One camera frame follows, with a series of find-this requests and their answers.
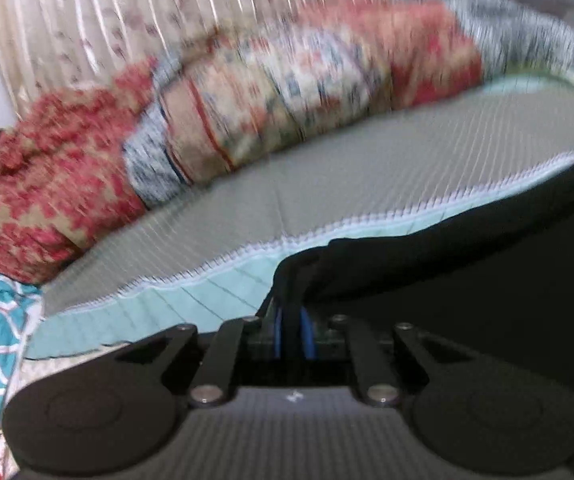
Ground beige leaf print curtain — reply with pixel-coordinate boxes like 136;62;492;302
0;0;468;126

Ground red floral patchwork quilt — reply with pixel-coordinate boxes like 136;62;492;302
0;0;574;286

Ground patterned bedspread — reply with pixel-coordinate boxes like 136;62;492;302
24;72;574;361

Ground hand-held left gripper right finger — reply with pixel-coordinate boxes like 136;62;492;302
297;305;473;408

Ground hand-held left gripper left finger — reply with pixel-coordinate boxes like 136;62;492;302
115;302;285;408

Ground black pants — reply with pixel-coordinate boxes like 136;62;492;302
262;147;574;411

